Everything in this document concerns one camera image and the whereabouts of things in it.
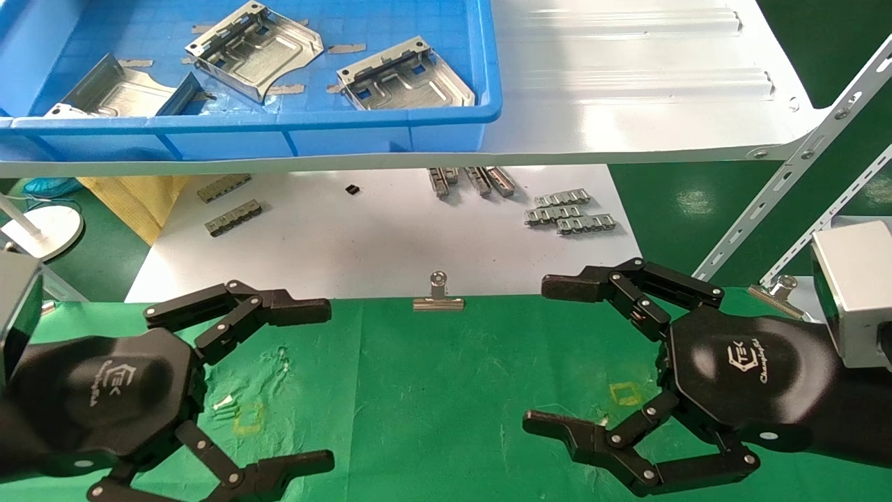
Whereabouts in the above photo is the white metal shelf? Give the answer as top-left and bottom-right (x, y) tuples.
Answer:
(0, 0), (831, 178)

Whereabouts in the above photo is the grey metal rail strip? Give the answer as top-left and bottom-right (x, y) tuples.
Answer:
(197, 174), (252, 204)
(205, 199), (263, 237)

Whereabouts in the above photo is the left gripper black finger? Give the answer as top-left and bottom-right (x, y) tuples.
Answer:
(144, 280), (332, 365)

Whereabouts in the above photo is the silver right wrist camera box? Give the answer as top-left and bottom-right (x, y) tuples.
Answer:
(810, 222), (892, 369)

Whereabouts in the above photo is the blue plastic bin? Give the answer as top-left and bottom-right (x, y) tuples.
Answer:
(0, 0), (503, 162)

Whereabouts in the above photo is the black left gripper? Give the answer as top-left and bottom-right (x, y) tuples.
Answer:
(13, 326), (335, 502)

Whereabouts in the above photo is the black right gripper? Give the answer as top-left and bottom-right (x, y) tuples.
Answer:
(523, 257), (841, 497)

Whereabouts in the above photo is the blue crumpled cover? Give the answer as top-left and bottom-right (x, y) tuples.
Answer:
(23, 178), (83, 197)

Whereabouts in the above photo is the white perforated angle bar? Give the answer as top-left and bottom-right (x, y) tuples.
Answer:
(760, 143), (892, 287)
(693, 35), (892, 283)
(40, 268), (89, 303)

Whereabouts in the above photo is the white round lamp base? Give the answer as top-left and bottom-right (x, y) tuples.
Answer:
(0, 194), (84, 263)

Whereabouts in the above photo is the green cloth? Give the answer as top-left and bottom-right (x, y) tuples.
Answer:
(0, 286), (892, 502)

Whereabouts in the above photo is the stamped sheet metal bracket part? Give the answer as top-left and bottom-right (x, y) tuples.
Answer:
(337, 36), (477, 112)
(185, 1), (325, 104)
(43, 54), (203, 117)

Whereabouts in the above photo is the white board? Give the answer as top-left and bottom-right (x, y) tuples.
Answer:
(124, 165), (643, 304)

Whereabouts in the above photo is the silver notched metal strip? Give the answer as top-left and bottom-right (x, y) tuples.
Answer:
(525, 205), (580, 227)
(557, 214), (617, 236)
(535, 189), (592, 208)

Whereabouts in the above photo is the yellow mesh bag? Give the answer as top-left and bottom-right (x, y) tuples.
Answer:
(77, 174), (193, 246)

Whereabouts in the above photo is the silver binder clip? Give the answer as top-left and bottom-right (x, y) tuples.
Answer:
(413, 271), (466, 312)
(748, 275), (809, 320)

